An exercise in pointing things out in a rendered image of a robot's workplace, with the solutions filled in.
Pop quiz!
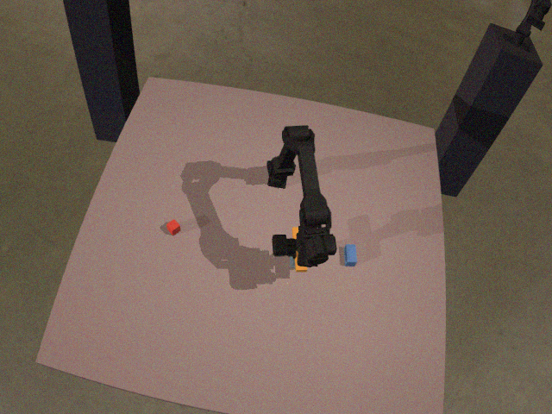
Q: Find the orange bar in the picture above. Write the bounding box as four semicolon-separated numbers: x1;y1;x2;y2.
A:
292;227;308;273

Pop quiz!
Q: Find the blue block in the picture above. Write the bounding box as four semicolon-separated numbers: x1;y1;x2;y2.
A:
344;244;357;267

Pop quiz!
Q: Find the red cube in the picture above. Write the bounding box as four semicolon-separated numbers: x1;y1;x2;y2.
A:
166;219;180;235

